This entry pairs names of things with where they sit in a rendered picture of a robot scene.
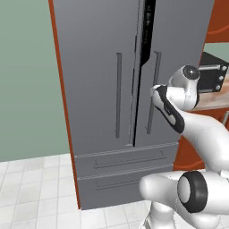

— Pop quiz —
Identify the orange wall cabinet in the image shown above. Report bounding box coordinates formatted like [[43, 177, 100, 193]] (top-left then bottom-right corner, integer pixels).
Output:
[[204, 0, 229, 45]]

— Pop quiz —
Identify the grey fridge drawer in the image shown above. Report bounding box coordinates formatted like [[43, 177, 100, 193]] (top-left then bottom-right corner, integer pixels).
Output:
[[73, 141, 180, 181], [76, 163, 175, 211]]

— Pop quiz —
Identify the grey fridge upper drawer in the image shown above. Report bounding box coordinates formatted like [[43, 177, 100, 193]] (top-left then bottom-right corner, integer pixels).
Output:
[[73, 141, 180, 181]]

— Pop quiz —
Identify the orange fridge housing panel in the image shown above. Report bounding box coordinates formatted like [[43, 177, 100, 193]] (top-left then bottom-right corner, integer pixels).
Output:
[[47, 0, 82, 210]]

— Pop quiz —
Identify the grey left door handle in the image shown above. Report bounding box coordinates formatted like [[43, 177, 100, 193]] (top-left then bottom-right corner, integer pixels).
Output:
[[114, 52, 123, 140]]

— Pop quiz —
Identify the grey fridge left door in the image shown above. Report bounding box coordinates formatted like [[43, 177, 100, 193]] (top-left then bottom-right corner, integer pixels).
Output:
[[51, 0, 141, 156]]

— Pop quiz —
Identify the grey fridge right door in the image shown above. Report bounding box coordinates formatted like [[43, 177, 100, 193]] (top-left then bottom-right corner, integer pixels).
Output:
[[133, 0, 216, 148]]

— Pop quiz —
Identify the grey right door handle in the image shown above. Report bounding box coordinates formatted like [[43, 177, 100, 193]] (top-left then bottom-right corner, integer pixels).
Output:
[[145, 50, 163, 135]]

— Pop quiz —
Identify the grey fridge door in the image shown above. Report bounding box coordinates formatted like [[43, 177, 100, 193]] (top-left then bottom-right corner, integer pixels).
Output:
[[133, 0, 216, 148], [51, 0, 141, 156]]

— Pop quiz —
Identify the grey lower drawer handle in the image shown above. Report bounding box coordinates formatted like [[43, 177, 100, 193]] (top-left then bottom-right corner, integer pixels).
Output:
[[95, 178, 145, 191]]

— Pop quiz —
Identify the grey door handle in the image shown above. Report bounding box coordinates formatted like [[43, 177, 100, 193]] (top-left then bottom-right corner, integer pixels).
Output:
[[145, 50, 163, 135], [114, 52, 123, 140]]

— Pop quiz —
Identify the grey fridge lower drawer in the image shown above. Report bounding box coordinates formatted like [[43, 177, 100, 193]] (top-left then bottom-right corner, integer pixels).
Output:
[[76, 163, 175, 211]]

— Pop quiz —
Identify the orange base cabinet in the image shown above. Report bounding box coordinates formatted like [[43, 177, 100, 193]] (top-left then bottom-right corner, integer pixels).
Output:
[[173, 108, 229, 172]]

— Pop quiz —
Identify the black toaster oven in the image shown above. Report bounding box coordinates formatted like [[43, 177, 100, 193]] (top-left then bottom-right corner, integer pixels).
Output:
[[197, 51, 229, 94]]

